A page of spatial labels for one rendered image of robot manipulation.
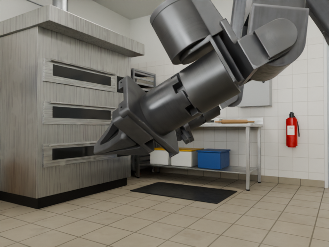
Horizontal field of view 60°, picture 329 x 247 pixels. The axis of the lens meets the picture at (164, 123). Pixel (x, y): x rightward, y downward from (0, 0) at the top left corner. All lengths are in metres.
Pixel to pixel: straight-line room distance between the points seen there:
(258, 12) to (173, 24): 0.09
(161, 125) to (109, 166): 3.53
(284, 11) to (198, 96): 0.12
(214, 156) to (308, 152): 1.32
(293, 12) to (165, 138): 0.19
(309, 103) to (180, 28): 4.25
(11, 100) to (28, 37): 0.70
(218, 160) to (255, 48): 3.89
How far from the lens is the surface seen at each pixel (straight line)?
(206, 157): 4.23
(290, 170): 4.59
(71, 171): 3.42
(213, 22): 0.34
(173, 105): 0.32
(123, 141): 0.34
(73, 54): 3.49
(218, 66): 0.31
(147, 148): 0.35
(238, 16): 0.84
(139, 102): 0.34
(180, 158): 4.42
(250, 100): 4.47
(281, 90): 4.60
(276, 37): 0.31
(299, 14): 0.34
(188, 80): 0.31
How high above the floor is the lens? 0.82
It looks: 1 degrees up
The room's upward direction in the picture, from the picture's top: straight up
